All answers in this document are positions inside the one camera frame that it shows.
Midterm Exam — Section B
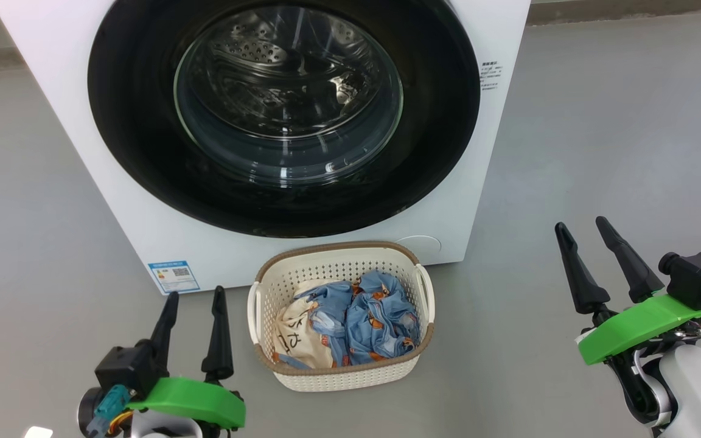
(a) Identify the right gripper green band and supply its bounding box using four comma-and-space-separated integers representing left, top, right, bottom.
554, 216, 701, 366

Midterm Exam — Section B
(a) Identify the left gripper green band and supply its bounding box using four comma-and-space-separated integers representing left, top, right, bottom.
127, 286, 246, 430

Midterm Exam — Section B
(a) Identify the cream printed garment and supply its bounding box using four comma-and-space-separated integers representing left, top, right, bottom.
273, 280, 336, 370

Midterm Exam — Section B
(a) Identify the blue patterned garment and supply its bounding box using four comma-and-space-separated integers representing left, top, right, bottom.
293, 269, 421, 367

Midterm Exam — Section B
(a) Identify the black round glass washer door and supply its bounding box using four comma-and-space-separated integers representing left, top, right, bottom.
87, 0, 481, 239

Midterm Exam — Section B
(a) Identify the cream perforated laundry basket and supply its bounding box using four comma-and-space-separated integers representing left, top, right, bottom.
247, 241, 436, 392

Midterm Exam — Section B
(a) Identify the white front-load washing machine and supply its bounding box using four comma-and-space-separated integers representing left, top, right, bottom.
0, 0, 532, 297

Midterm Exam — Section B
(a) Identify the blue energy label sticker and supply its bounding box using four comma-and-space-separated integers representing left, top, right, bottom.
148, 260, 200, 294

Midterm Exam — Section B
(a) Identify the round white filter cover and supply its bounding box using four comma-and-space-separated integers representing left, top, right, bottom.
394, 235, 442, 256

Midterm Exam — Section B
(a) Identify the teal cable connector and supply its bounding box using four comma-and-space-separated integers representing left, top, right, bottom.
86, 384, 132, 436

